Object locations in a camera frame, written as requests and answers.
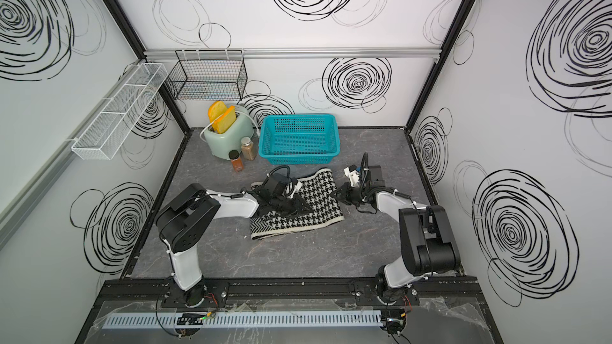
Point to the white wire wall shelf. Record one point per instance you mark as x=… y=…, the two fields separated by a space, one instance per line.
x=108 y=130

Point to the mint green toaster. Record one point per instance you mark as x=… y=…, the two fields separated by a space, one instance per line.
x=221 y=145

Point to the light spice jar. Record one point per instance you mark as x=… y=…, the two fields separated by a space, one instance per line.
x=248 y=148

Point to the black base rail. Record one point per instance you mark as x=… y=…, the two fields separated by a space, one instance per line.
x=224 y=292

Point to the yellow toast slice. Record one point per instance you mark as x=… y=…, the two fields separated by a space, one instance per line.
x=215 y=110
x=223 y=123

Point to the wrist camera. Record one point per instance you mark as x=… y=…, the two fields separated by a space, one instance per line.
x=294 y=188
x=353 y=174

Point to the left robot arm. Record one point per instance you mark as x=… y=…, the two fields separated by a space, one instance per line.
x=184 y=220

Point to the teal plastic basket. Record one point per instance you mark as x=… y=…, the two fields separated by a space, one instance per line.
x=297 y=139

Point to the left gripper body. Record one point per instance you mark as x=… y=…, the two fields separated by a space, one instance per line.
x=288 y=207

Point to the yellow toast slice front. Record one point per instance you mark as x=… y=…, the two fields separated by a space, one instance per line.
x=223 y=123

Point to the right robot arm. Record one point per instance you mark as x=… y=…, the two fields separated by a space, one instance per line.
x=427 y=243

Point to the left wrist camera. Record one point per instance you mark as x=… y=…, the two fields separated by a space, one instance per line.
x=294 y=188

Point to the yellow toast slice rear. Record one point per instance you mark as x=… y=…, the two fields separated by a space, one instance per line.
x=215 y=110

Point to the grey slotted cable duct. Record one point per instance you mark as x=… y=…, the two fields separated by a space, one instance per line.
x=219 y=320

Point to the black wire wall basket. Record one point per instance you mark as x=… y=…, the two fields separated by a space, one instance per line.
x=208 y=75

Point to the dark spice jar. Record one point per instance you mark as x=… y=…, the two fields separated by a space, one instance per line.
x=236 y=160

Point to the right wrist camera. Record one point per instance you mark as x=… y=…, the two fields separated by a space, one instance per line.
x=353 y=174

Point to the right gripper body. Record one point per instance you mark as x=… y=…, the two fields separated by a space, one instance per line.
x=354 y=195

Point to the black white patterned scarf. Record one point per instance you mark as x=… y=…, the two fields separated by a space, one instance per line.
x=317 y=190

